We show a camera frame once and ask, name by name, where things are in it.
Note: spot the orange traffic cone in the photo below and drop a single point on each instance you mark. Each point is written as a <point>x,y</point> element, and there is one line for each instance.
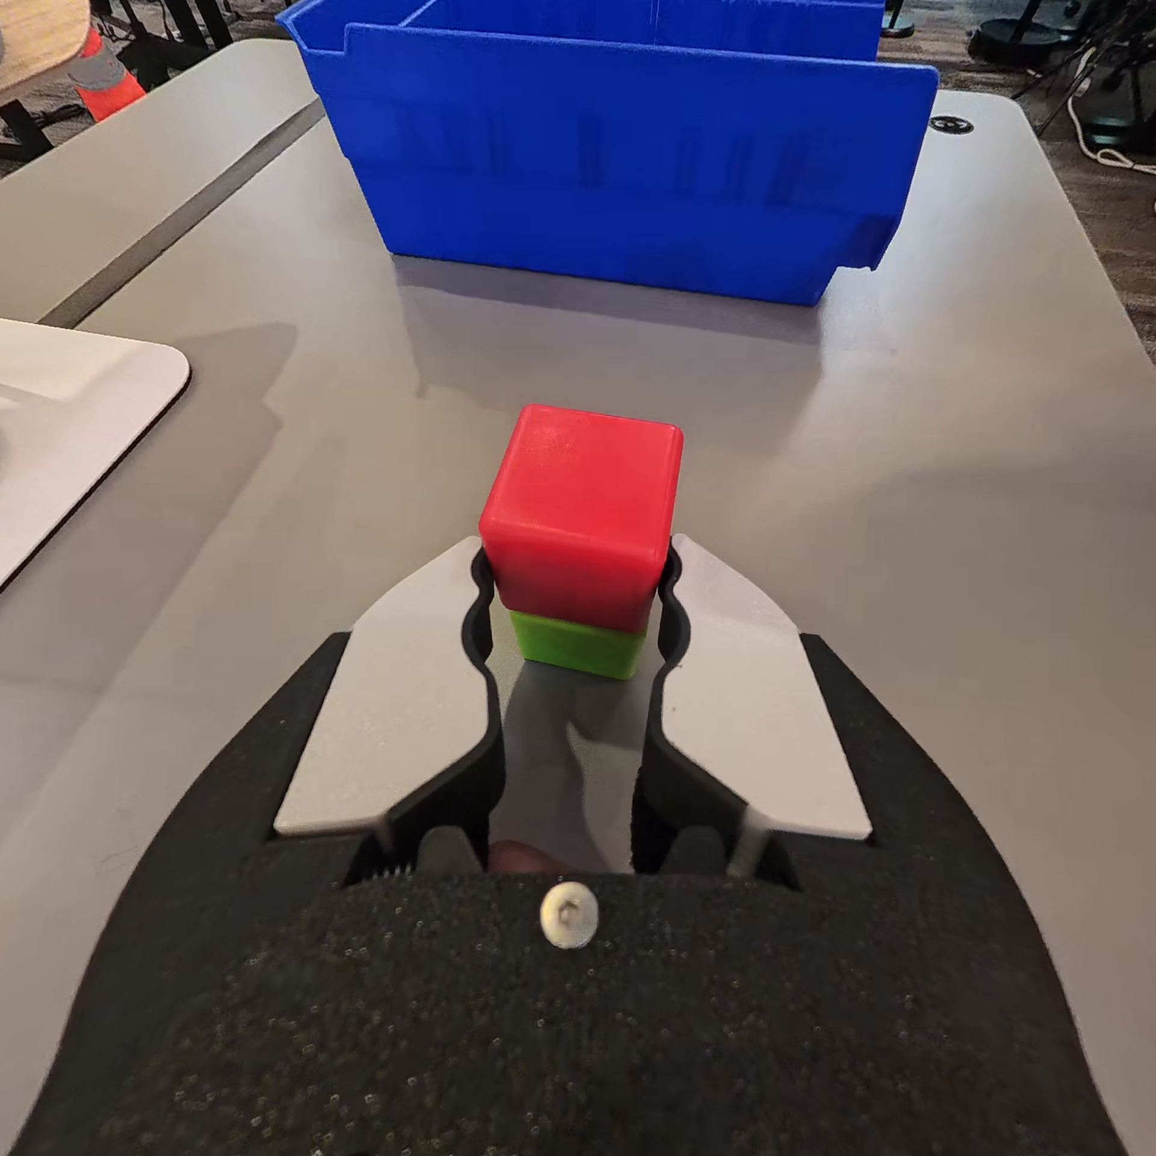
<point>114,85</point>

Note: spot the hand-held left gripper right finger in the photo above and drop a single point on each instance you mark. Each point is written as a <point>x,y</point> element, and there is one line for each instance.
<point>759,722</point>

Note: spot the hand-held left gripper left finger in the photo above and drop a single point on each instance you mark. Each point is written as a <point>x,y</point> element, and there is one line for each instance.
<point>389,722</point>

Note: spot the red cube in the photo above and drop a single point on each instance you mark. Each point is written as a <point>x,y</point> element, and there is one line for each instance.
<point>579,514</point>

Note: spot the black floor stand base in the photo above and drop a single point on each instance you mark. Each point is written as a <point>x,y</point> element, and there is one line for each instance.
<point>1012,39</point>

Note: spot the green cube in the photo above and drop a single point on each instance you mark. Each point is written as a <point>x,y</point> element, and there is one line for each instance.
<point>579,642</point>

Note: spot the blue plastic bin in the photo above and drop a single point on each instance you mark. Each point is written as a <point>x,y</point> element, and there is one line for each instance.
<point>632,180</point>

